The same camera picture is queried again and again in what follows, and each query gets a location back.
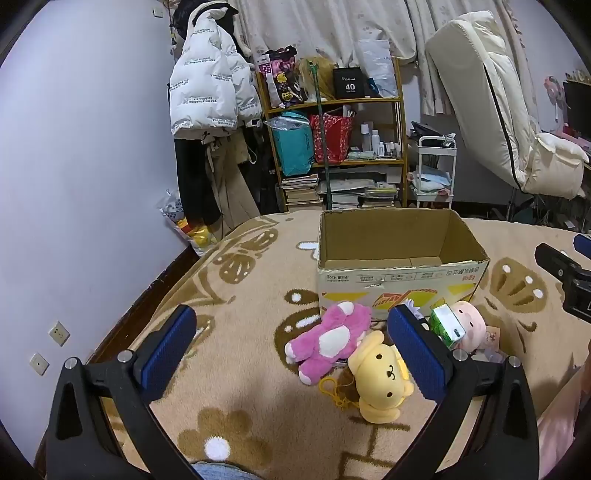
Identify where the blonde wig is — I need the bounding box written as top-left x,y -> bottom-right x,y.
298,56 -> 345,102

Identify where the lavender-haired plush doll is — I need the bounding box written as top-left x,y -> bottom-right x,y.
406,302 -> 432,330

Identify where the beige trench coat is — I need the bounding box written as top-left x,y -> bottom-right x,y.
205,133 -> 262,237

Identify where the pink patterned bag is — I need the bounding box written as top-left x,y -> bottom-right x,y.
259,45 -> 308,109

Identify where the row of cosmetic bottles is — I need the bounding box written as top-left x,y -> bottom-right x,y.
359,122 -> 403,160

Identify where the black garment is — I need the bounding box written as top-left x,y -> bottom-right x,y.
170,0 -> 238,40

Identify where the cream padded lounge chair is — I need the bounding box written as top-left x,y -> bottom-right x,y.
425,11 -> 591,200

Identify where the stack of books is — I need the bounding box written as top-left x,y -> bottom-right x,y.
281,174 -> 320,212

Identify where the red shopping bag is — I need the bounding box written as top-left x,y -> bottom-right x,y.
309,113 -> 355,164

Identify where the black tote bag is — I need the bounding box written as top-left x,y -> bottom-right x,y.
249,124 -> 283,216

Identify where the green drink carton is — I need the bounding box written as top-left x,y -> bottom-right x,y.
429,305 -> 467,349

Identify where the yellow dog plush toy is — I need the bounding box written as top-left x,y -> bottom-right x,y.
318,330 -> 416,424

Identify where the black hanging coat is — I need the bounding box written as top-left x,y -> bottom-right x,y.
174,136 -> 222,227

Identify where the teal shopping bag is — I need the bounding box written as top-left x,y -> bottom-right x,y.
271,111 -> 315,177

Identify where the printed cardboard box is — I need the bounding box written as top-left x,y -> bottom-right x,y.
316,209 -> 491,324

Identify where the pink bear plush toy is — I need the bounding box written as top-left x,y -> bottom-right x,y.
284,301 -> 372,386

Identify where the white puffer jacket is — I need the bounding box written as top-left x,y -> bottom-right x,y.
168,2 -> 263,138

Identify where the black pouch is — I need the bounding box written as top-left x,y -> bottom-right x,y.
411,121 -> 455,148

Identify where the pink fan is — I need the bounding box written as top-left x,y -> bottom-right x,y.
544,76 -> 567,130

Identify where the black box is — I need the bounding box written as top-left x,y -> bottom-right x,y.
332,67 -> 371,99

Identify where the black monitor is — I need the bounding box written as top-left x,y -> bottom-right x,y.
563,78 -> 591,139

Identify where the blue denim cloth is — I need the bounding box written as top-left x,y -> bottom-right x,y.
191,462 -> 260,480

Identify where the person's pink-clad leg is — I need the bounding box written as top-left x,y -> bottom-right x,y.
537,364 -> 591,480

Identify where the green pole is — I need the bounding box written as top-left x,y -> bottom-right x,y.
308,62 -> 335,210

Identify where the bagged purple plush toy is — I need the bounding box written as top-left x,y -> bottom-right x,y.
471,348 -> 509,366

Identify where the beige patterned blanket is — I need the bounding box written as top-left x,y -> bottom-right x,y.
88,209 -> 591,480

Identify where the plastic bag of yellow toys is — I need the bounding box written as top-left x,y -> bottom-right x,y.
159,191 -> 223,254

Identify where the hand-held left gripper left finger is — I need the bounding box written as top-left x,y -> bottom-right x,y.
44,305 -> 204,480

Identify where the pink pig plush toy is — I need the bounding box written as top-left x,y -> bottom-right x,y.
450,301 -> 488,354

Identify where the white trolley cart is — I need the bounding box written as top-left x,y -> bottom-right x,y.
409,135 -> 459,209

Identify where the white plastic bag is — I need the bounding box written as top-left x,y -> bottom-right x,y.
355,39 -> 399,97

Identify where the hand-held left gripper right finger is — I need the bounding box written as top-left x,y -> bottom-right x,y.
387,304 -> 541,480

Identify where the wooden shelf rack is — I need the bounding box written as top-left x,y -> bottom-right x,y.
256,55 -> 409,213

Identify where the floral curtain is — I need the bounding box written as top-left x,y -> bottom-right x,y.
230,0 -> 532,117

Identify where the pile of papers and magazines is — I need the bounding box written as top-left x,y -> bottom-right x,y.
330,180 -> 400,210

